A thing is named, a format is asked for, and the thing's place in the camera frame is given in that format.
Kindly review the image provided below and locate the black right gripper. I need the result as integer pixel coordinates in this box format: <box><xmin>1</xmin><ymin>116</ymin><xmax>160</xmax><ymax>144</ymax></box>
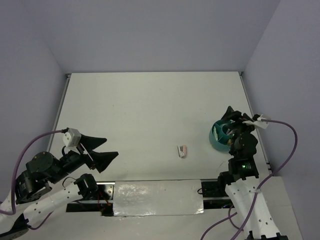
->
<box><xmin>220</xmin><ymin>105</ymin><xmax>258</xmax><ymax>155</ymax></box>

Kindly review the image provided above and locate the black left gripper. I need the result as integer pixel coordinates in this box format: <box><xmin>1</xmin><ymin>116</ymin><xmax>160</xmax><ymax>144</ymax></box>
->
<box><xmin>50</xmin><ymin>133</ymin><xmax>119</xmax><ymax>183</ymax></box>

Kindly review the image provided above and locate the green translucent highlighter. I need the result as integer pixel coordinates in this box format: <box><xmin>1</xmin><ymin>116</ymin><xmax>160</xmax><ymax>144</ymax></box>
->
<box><xmin>212</xmin><ymin>126</ymin><xmax>219</xmax><ymax>141</ymax></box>

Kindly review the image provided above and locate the pink mini stapler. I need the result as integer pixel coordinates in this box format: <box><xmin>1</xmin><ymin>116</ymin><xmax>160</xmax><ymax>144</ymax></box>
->
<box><xmin>177</xmin><ymin>145</ymin><xmax>187</xmax><ymax>159</ymax></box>

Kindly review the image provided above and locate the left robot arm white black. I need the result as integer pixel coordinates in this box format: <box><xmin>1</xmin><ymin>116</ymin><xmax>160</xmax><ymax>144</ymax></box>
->
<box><xmin>0</xmin><ymin>128</ymin><xmax>119</xmax><ymax>240</ymax></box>

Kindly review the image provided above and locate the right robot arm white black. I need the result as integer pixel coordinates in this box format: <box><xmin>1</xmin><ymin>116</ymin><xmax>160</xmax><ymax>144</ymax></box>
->
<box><xmin>217</xmin><ymin>106</ymin><xmax>288</xmax><ymax>240</ymax></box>

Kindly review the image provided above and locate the teal round divided organizer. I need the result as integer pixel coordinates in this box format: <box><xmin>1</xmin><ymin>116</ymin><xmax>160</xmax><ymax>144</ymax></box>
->
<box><xmin>209</xmin><ymin>120</ymin><xmax>233</xmax><ymax>153</ymax></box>

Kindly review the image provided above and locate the silver foil covered panel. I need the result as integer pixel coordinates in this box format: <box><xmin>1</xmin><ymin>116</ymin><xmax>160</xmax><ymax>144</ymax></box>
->
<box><xmin>113</xmin><ymin>179</ymin><xmax>204</xmax><ymax>217</ymax></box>

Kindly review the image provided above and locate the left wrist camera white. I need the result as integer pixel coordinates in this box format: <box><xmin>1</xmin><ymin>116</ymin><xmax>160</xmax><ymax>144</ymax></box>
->
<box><xmin>62</xmin><ymin>128</ymin><xmax>82</xmax><ymax>152</ymax></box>

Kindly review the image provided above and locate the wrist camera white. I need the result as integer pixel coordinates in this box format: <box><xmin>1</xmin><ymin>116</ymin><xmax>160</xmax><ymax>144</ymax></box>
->
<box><xmin>62</xmin><ymin>128</ymin><xmax>82</xmax><ymax>152</ymax></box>
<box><xmin>242</xmin><ymin>114</ymin><xmax>271</xmax><ymax>130</ymax></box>

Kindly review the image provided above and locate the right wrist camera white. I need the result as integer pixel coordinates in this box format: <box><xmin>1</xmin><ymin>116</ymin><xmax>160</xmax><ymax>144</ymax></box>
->
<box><xmin>242</xmin><ymin>114</ymin><xmax>271</xmax><ymax>130</ymax></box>

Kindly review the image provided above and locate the aluminium table edge rail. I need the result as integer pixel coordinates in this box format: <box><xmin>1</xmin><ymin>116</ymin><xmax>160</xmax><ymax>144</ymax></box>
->
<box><xmin>238</xmin><ymin>71</ymin><xmax>273</xmax><ymax>179</ymax></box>

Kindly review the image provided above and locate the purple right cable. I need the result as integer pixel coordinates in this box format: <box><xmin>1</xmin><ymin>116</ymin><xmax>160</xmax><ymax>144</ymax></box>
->
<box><xmin>199</xmin><ymin>119</ymin><xmax>300</xmax><ymax>240</ymax></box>

